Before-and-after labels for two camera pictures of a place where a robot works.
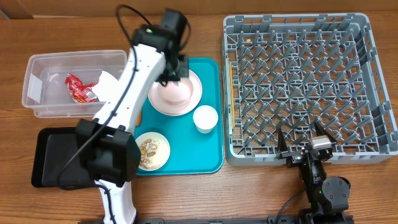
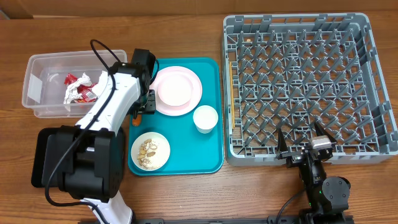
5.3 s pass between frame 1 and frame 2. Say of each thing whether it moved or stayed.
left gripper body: moved
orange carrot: stayed
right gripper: stayed
